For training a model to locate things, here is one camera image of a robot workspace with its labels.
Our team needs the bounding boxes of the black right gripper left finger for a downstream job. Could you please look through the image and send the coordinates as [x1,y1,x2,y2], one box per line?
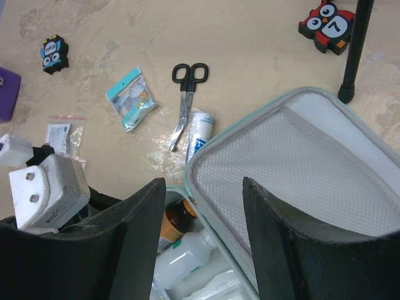
[1,177,166,299]

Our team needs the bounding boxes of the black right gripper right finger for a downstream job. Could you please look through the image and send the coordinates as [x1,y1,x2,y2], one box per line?
[242,177,399,299]

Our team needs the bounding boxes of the white gauze packet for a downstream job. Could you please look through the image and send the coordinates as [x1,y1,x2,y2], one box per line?
[184,269,249,300]

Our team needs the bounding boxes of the white plastic bottle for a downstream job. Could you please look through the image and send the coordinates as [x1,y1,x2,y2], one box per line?
[153,228,217,289]

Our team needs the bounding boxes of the amber medicine bottle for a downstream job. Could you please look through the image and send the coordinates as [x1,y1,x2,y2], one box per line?
[157,199,197,254]

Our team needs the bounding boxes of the small clear packet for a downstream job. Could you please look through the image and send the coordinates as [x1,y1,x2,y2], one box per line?
[45,115,86,168]

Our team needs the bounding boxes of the teal packet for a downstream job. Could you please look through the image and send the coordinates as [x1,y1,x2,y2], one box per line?
[105,66,157,132]

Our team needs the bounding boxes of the black handled scissors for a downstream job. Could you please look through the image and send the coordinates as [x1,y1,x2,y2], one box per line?
[169,62,209,152]

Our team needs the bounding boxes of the mint green medicine case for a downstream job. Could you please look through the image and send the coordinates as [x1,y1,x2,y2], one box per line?
[149,86,400,300]

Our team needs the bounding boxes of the white bandage roll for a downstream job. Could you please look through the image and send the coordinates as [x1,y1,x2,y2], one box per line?
[185,111,215,164]

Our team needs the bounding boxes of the black music stand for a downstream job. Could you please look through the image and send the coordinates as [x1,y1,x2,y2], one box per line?
[337,0,374,104]

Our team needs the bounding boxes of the purple metronome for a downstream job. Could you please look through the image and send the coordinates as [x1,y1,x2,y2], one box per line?
[0,67,21,123]

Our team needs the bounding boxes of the blue owl toy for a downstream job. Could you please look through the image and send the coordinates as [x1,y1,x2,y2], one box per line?
[40,34,69,75]

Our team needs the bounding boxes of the red owl toy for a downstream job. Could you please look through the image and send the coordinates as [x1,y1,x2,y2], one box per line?
[297,1,355,56]

